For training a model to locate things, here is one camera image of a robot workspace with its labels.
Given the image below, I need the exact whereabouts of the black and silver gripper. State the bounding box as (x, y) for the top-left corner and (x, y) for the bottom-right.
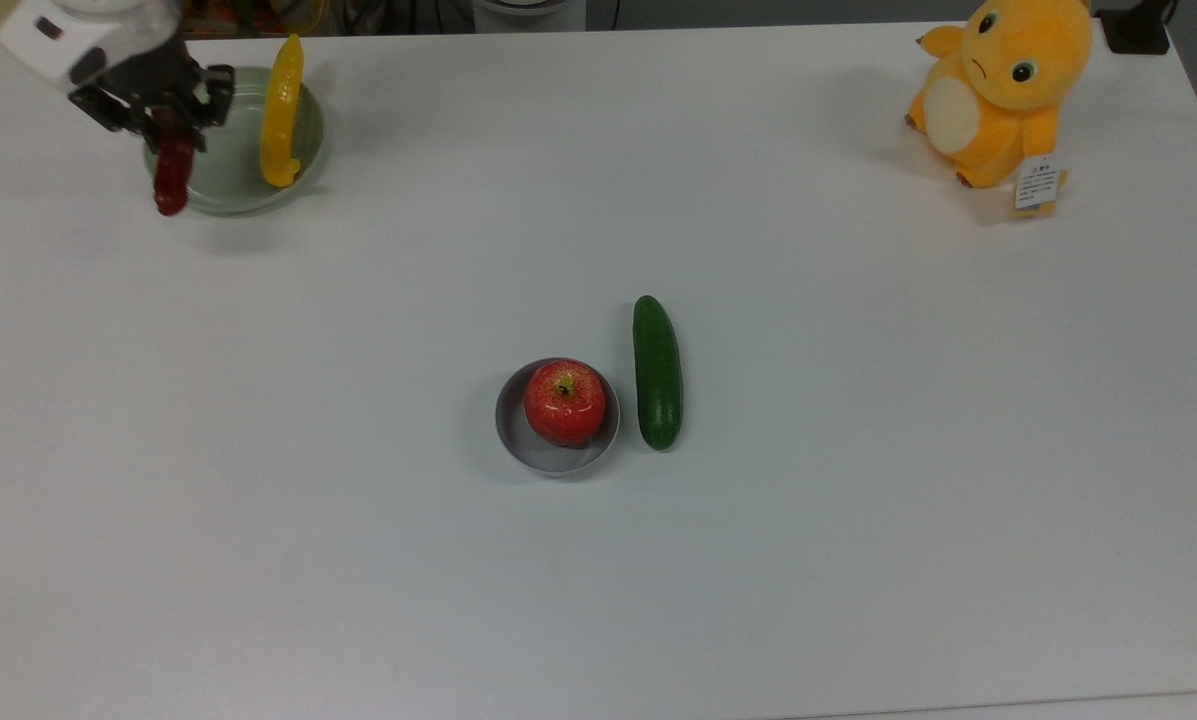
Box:
(68, 42), (236, 137)

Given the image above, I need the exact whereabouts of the small grey bowl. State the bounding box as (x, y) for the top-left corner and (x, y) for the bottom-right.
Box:
(495, 358), (621, 478)

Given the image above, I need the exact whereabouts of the green cucumber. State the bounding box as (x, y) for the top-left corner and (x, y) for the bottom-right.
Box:
(632, 294), (684, 452)

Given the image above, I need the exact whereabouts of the white paper plush tag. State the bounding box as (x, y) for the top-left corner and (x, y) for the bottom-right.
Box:
(1014, 152), (1068, 212)

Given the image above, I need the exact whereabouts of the red chili pepper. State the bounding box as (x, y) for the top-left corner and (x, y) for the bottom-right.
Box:
(153, 112), (197, 217)

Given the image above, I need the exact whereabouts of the pale green plastic plate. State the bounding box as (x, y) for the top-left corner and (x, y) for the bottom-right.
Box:
(143, 66), (325, 215)

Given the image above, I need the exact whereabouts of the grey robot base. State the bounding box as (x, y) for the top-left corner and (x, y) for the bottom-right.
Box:
(471, 0), (588, 34)

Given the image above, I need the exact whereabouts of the black stand base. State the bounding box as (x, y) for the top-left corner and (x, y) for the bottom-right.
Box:
(1098, 0), (1174, 56)

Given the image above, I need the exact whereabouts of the red apple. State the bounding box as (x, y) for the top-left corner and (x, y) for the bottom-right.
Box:
(523, 359), (607, 447)

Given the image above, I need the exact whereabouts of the yellow plush toy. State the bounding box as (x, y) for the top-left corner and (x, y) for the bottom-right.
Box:
(904, 0), (1095, 219)

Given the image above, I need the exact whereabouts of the yellow banana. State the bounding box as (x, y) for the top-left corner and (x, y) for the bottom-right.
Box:
(260, 33), (305, 189)

